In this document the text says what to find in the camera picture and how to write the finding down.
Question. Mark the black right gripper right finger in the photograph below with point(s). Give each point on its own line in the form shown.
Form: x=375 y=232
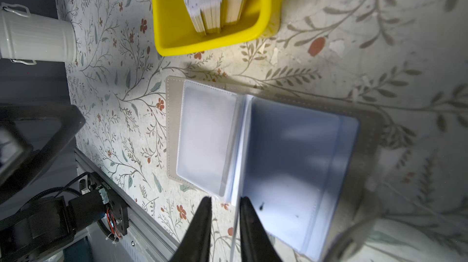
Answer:
x=255 y=243

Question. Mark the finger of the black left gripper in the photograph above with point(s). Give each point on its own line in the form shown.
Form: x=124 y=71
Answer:
x=37 y=144

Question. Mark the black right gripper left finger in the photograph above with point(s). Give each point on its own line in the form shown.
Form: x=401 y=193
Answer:
x=195 y=246

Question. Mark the white pen cup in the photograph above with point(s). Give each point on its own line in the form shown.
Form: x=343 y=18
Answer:
x=28 y=38

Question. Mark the yellow plastic tray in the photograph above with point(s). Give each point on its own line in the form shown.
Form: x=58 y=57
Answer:
x=175 y=35

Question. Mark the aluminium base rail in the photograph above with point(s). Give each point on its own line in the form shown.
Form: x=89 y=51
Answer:
x=143 y=239

